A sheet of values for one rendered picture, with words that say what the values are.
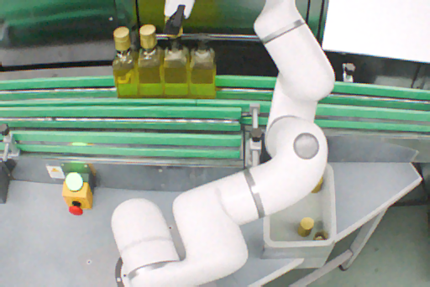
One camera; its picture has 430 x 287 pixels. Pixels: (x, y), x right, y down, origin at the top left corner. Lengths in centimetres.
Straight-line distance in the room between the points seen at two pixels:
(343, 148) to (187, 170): 40
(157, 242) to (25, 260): 60
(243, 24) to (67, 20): 46
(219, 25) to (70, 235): 64
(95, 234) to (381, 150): 78
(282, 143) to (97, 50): 73
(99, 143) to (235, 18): 43
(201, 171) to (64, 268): 43
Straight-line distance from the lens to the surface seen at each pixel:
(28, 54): 152
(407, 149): 146
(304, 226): 128
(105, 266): 118
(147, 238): 86
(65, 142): 129
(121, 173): 133
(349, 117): 132
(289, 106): 98
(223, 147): 124
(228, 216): 87
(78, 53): 148
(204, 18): 129
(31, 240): 140
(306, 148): 85
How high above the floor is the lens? 196
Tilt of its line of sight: 56 degrees down
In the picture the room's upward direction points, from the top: straight up
